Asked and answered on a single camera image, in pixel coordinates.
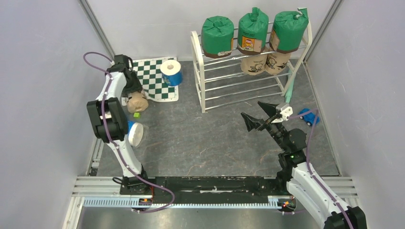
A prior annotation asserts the brown paper roll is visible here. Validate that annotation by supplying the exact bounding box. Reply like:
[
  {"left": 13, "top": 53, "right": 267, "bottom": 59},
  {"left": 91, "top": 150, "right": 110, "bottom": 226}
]
[{"left": 265, "top": 52, "right": 291, "bottom": 75}]

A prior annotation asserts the green paper roll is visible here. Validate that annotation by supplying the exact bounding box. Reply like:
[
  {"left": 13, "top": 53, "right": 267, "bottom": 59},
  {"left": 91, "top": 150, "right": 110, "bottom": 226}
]
[{"left": 237, "top": 7, "right": 269, "bottom": 55}]

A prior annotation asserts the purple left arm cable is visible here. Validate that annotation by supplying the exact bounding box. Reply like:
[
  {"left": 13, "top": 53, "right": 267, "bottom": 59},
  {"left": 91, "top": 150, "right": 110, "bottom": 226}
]
[{"left": 83, "top": 52, "right": 176, "bottom": 214}]

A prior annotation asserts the cream metal shelf rack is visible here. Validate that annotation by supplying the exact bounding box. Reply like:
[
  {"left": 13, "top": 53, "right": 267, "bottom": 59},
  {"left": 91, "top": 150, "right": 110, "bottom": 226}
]
[{"left": 191, "top": 24, "right": 313, "bottom": 113}]

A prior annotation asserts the blue white roll rear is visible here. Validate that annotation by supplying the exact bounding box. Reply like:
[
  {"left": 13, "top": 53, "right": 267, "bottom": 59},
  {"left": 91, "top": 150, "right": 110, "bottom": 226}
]
[{"left": 160, "top": 60, "right": 182, "bottom": 87}]

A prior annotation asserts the green white chessboard mat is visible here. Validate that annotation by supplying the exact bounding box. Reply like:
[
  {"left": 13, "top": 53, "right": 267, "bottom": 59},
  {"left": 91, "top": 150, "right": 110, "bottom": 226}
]
[{"left": 133, "top": 57, "right": 179, "bottom": 103}]

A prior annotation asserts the blue toy car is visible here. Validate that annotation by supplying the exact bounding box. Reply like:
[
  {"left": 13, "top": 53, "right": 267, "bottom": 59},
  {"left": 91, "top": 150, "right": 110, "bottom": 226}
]
[{"left": 298, "top": 108, "right": 320, "bottom": 126}]

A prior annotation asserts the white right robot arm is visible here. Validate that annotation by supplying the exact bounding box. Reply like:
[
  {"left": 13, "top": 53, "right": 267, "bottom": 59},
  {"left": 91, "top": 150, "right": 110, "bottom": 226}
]
[{"left": 241, "top": 101, "right": 368, "bottom": 229}]

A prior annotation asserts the green brown roll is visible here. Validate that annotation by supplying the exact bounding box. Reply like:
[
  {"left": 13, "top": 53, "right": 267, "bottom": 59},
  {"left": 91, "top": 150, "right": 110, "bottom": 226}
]
[{"left": 269, "top": 8, "right": 309, "bottom": 53}]

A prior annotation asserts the mint green stick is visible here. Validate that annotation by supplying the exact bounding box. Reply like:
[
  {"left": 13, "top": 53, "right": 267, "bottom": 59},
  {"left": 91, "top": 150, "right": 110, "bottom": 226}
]
[{"left": 285, "top": 80, "right": 294, "bottom": 103}]

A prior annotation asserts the brown roll with cartoon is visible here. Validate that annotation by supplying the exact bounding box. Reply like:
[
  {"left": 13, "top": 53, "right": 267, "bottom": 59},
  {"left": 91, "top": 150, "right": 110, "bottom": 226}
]
[{"left": 240, "top": 54, "right": 267, "bottom": 75}]

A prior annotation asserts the green roll on shelf left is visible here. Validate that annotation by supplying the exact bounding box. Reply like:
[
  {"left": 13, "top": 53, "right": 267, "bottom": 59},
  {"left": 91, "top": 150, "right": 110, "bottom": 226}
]
[{"left": 201, "top": 16, "right": 234, "bottom": 58}]

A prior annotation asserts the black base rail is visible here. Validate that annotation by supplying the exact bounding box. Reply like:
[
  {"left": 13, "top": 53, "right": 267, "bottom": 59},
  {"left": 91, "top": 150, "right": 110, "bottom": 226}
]
[{"left": 73, "top": 175, "right": 358, "bottom": 211}]

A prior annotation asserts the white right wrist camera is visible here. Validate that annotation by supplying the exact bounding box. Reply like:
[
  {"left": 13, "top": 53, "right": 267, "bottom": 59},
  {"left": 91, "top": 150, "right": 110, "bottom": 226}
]
[{"left": 271, "top": 103, "right": 293, "bottom": 123}]

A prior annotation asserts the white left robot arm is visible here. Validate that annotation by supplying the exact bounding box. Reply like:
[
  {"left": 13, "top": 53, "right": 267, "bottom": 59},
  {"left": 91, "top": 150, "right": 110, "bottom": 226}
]
[{"left": 86, "top": 54, "right": 151, "bottom": 195}]

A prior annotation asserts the brown roll with label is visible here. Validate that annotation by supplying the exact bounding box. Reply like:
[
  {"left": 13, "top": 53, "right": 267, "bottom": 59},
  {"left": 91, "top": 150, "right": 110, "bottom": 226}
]
[{"left": 127, "top": 91, "right": 149, "bottom": 114}]

